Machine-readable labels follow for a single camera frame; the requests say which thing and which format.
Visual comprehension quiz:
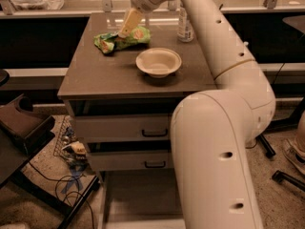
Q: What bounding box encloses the green rice chip bag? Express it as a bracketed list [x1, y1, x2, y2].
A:
[93, 26, 151, 54]

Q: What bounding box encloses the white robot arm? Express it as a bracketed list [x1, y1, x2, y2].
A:
[131, 0, 275, 229]

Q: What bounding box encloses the grey drawer cabinet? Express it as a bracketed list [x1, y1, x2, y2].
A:
[57, 10, 220, 229]

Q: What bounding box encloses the upper grey drawer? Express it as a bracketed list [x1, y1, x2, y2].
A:
[70, 114, 171, 143]

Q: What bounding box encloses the grey drawer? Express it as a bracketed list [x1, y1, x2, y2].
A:
[70, 114, 171, 143]
[87, 150, 173, 171]

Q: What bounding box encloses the middle grey drawer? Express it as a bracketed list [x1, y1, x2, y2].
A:
[87, 150, 173, 171]

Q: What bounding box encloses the open bottom drawer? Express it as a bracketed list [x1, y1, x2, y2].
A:
[97, 169, 185, 229]

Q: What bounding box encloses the white paper bowl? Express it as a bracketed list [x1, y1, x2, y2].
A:
[135, 48, 182, 78]

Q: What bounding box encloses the clear water bottle on cabinet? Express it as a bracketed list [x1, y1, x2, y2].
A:
[177, 4, 193, 43]

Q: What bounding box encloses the dark brown chair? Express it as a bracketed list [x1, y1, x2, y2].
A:
[0, 69, 100, 229]

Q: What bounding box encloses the black stand leg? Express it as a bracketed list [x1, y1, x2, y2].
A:
[257, 135, 276, 158]

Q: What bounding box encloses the person's tan trouser leg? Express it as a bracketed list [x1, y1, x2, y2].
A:
[295, 111, 305, 156]

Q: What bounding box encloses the black chair base leg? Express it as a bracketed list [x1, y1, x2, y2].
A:
[272, 170, 305, 192]

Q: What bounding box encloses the wire basket with clutter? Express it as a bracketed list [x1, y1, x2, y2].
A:
[53, 115, 88, 167]

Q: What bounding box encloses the black floor cable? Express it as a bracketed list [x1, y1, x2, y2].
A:
[28, 161, 96, 229]

